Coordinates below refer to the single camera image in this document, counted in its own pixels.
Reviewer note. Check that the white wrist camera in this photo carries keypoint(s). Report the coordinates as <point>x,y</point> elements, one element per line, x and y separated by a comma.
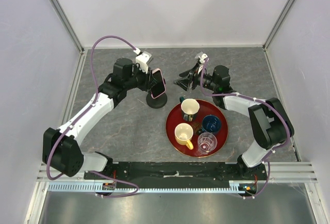
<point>201,57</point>
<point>143,59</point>

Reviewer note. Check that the blue slotted cable duct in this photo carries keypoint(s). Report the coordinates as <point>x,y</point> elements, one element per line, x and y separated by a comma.
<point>93,187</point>

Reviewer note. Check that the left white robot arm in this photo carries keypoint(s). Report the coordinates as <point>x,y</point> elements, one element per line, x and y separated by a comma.
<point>61,146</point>

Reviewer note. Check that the pink smartphone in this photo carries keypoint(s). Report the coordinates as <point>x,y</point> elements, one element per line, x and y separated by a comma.
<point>157,84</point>

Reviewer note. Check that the clear glass tumbler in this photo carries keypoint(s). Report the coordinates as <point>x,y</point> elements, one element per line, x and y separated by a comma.
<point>206,143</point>

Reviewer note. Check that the yellow mug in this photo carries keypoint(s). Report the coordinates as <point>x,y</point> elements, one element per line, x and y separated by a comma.
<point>183,135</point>

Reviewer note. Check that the black phone stand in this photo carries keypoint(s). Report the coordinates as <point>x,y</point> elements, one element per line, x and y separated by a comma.
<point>157,102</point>

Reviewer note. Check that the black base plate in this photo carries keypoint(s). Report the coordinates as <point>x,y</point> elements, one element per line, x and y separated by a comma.
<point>182,175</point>

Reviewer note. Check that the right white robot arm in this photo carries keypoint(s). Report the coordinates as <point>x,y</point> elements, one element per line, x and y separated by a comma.
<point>270,124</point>

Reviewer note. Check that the red round tray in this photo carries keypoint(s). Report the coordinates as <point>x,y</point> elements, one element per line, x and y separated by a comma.
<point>175,118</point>

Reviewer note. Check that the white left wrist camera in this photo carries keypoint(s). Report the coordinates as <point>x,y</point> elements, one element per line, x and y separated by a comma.
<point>143,59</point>

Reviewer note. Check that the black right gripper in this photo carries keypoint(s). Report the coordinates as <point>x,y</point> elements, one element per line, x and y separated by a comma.
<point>185,82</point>

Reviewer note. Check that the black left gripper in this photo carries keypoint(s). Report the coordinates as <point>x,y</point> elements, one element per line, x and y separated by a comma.
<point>148,80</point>

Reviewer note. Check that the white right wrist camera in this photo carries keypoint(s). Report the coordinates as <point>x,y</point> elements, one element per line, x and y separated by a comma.
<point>201,57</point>

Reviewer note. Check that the aluminium frame rail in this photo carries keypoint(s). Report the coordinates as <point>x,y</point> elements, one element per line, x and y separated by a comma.
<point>67,25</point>

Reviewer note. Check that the green mug white inside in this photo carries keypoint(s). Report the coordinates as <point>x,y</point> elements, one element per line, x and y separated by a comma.
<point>189,108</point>

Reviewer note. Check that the blue mug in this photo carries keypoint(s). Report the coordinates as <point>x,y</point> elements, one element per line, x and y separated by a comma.
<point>211,124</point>

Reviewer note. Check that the right aluminium frame post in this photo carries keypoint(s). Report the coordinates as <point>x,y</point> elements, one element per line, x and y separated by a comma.
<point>278,23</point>

